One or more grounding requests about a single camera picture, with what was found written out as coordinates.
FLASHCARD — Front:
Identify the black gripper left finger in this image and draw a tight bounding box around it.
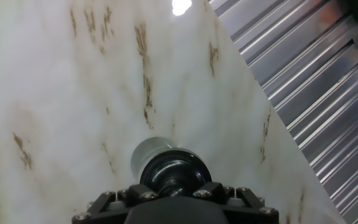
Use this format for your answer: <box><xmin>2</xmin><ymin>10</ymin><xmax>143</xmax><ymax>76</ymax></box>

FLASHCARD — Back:
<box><xmin>71</xmin><ymin>183</ymin><xmax>160</xmax><ymax>224</ymax></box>

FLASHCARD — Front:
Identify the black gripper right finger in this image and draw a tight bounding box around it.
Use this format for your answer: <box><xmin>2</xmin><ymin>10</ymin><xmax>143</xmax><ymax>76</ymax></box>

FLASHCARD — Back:
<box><xmin>193</xmin><ymin>181</ymin><xmax>280</xmax><ymax>224</ymax></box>

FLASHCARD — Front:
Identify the small clear glass jar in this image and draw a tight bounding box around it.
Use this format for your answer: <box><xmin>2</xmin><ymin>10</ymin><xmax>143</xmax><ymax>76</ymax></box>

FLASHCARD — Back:
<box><xmin>131</xmin><ymin>136</ymin><xmax>204</xmax><ymax>184</ymax></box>

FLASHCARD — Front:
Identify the white marble pattern board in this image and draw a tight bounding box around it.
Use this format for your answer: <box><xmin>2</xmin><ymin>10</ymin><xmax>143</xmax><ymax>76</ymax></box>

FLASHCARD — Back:
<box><xmin>0</xmin><ymin>0</ymin><xmax>347</xmax><ymax>224</ymax></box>

